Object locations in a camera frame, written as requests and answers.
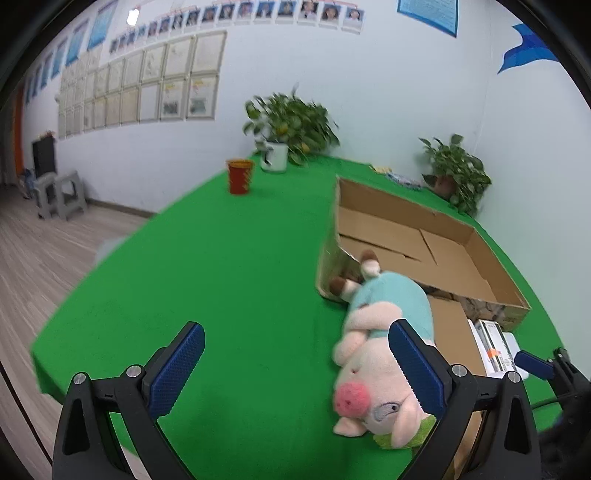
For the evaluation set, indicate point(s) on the patterned tissue packet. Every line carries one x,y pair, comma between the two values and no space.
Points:
404,180

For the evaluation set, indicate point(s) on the white hair dryer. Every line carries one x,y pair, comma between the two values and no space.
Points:
475,337

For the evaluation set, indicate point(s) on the row of blue notice boards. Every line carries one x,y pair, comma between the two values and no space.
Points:
99,25

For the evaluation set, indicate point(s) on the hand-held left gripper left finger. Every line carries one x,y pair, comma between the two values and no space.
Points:
178,364

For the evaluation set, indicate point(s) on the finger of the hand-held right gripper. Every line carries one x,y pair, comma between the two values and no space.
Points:
533,363
563,357

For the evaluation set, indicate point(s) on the brown cardboard insert tray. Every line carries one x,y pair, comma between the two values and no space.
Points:
455,332

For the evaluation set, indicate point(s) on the green plant in brown pot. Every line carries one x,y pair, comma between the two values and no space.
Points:
457,166

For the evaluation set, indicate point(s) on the green and white carton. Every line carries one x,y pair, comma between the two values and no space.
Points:
494,344

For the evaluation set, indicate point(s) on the red paper cup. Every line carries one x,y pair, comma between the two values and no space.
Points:
240,180

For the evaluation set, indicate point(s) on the wall of framed certificates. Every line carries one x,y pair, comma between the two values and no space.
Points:
152,78

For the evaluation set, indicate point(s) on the blue wall decal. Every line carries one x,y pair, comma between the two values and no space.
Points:
526,50

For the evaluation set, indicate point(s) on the grey plastic stool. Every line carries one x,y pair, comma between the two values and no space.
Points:
71,191
45,196

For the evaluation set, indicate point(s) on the large cardboard box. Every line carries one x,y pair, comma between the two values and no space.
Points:
383,226

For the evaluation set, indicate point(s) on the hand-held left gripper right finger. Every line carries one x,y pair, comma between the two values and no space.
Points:
415,364

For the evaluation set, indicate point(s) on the green tablecloth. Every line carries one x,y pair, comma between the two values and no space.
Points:
207,277

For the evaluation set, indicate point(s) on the black cabinet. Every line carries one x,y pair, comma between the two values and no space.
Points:
44,154

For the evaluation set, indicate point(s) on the blue wall poster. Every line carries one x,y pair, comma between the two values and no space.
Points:
429,14

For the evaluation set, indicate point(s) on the bushy potted green plant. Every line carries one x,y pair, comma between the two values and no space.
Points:
295,120

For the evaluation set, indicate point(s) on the white enamel mug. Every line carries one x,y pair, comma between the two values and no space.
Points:
274,157

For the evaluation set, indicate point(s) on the row of portrait photos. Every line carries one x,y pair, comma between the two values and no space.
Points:
258,11

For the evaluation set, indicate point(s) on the pink plush pig toy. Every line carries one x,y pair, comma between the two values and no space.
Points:
369,364

